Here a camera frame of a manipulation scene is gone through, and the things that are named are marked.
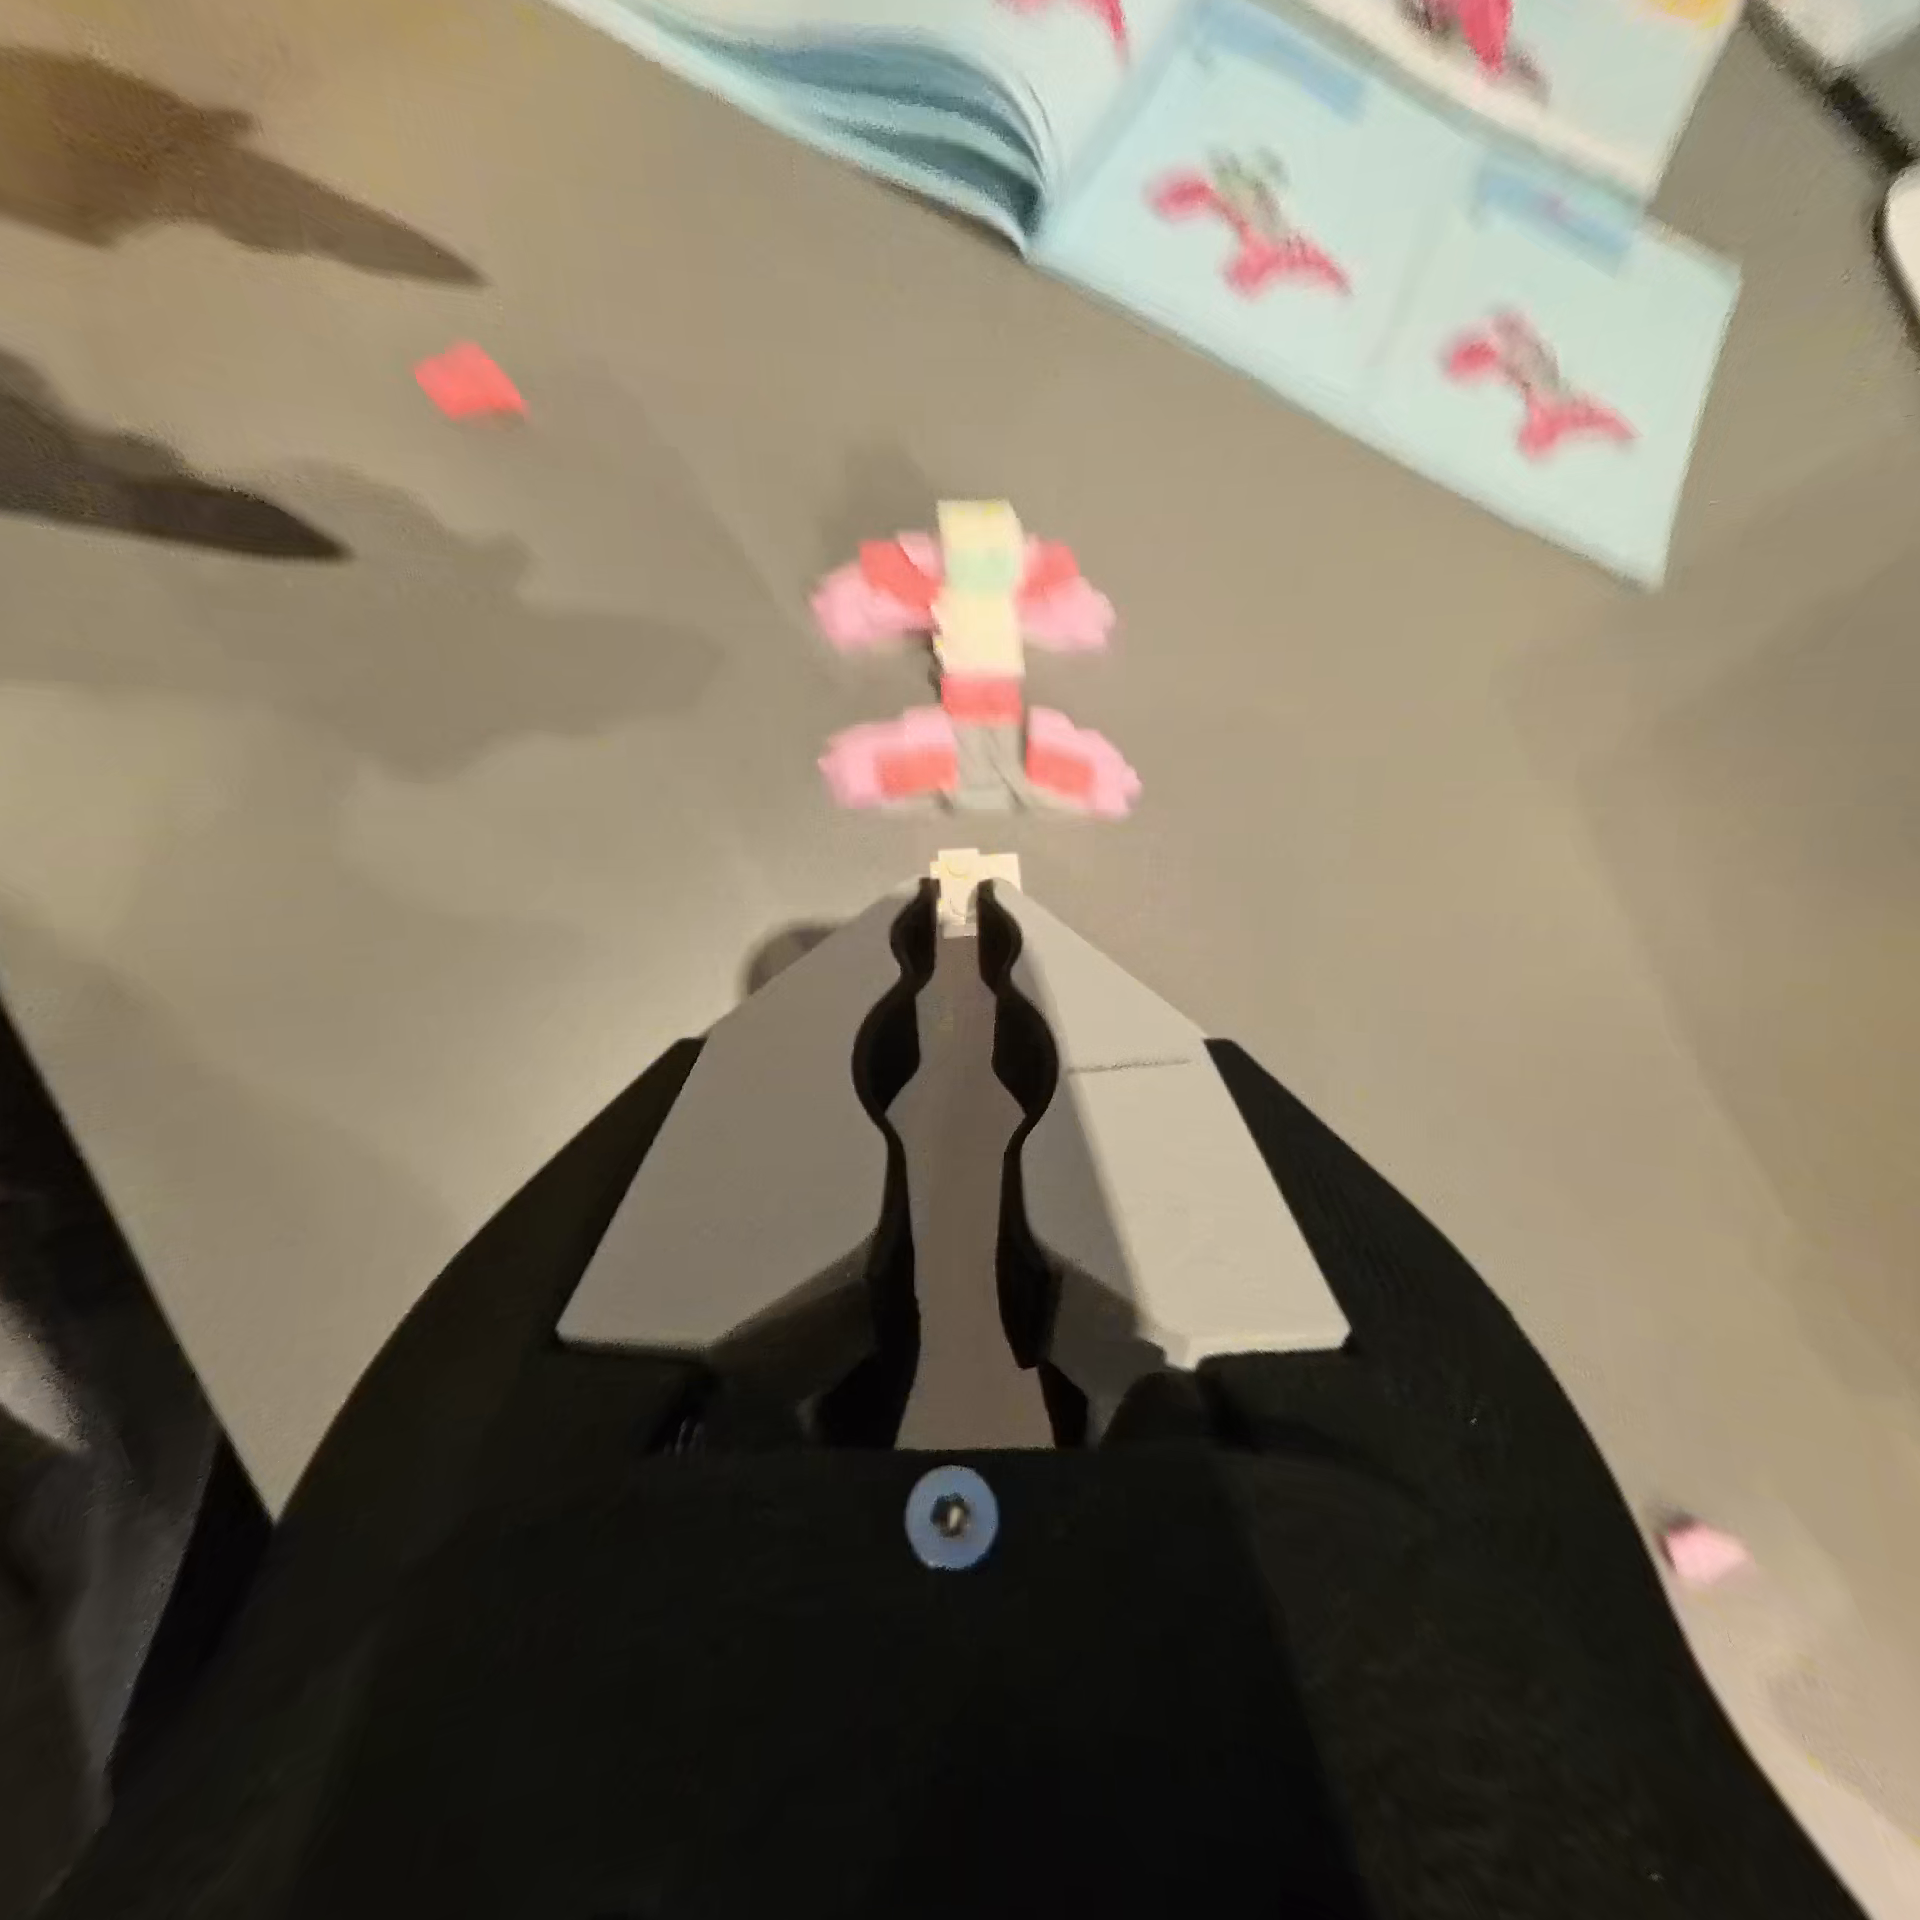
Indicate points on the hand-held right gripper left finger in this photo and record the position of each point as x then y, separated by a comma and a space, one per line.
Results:
720, 1202

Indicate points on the small white brick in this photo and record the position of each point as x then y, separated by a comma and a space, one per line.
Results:
975, 886

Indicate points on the wooden book stand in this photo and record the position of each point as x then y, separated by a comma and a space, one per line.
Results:
1905, 242

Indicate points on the small red brick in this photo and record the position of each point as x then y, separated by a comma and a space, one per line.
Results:
473, 382

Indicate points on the grey desk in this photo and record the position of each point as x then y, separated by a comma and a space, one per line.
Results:
452, 902

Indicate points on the pink brick animal model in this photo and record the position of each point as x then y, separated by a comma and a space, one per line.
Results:
975, 629

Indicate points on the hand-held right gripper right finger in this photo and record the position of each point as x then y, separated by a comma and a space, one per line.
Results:
1185, 1202

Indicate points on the open light blue instruction booklet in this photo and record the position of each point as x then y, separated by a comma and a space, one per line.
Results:
1349, 377

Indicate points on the parrot cover instruction booklet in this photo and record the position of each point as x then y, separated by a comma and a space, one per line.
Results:
1590, 77

